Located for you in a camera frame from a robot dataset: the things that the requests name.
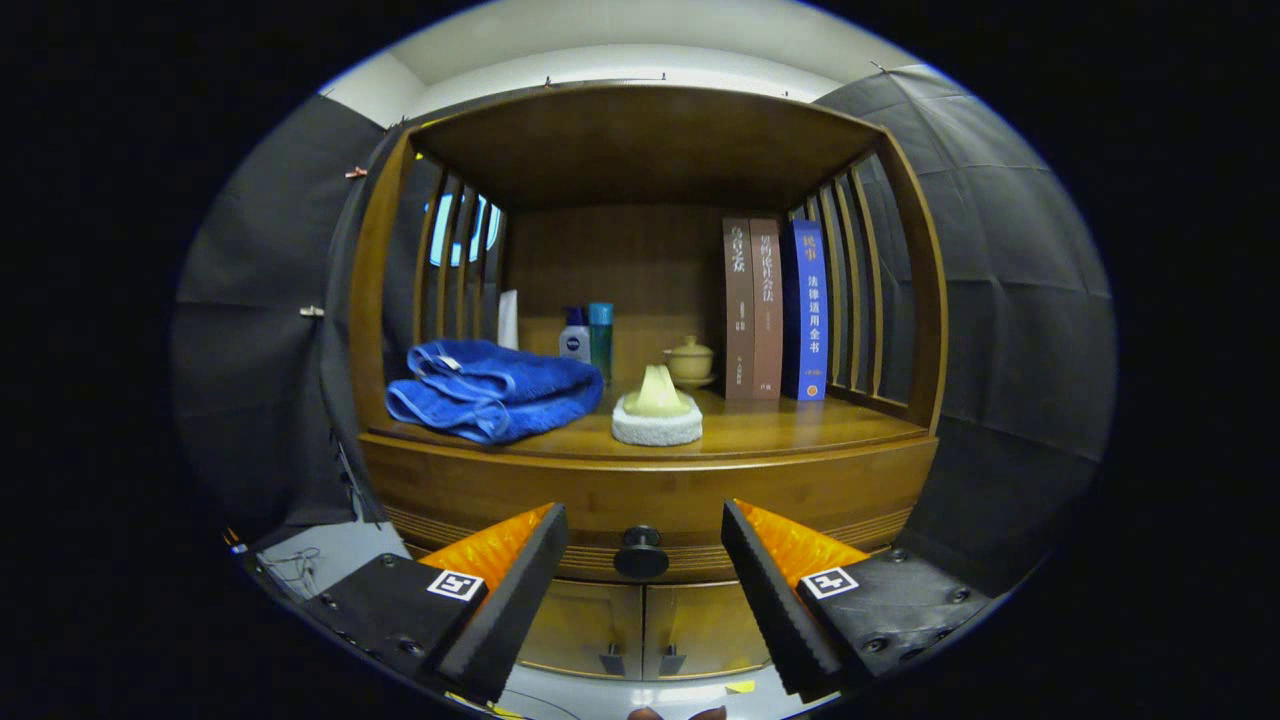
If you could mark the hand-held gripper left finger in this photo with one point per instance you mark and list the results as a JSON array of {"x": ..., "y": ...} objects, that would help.
[{"x": 515, "y": 600}]

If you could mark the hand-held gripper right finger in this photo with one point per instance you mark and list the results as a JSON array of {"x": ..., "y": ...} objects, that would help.
[{"x": 775, "y": 600}]

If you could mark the wooden drawer with black knob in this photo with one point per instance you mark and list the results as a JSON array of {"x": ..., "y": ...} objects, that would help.
[{"x": 560, "y": 490}]

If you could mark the wooden cabinet door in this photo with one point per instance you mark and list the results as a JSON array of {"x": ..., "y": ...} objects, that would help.
[
  {"x": 700, "y": 625},
  {"x": 590, "y": 625}
]

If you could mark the wooden countertop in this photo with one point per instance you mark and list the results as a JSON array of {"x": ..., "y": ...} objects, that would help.
[{"x": 780, "y": 425}]

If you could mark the brown wooden cabinet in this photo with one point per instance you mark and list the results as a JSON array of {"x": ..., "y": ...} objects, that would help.
[{"x": 650, "y": 150}]

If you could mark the folded blue towel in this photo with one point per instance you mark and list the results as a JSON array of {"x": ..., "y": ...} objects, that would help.
[{"x": 490, "y": 395}]

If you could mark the beige lidded tea cup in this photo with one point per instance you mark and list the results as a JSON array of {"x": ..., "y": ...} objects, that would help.
[{"x": 690, "y": 362}]

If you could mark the white lotion bottle blue cap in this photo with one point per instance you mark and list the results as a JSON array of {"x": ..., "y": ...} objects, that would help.
[{"x": 574, "y": 342}]

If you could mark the teal clear bottle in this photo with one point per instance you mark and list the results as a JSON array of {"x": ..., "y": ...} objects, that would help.
[{"x": 600, "y": 340}]

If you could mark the white tube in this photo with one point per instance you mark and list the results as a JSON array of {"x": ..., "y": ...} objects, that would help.
[{"x": 508, "y": 320}]

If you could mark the reddish brown book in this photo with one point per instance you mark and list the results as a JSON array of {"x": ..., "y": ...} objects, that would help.
[{"x": 767, "y": 310}]

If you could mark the blue book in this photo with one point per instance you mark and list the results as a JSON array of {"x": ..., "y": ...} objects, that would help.
[{"x": 806, "y": 310}]

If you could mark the dark brown book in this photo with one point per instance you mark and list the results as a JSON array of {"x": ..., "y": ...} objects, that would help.
[{"x": 738, "y": 310}]

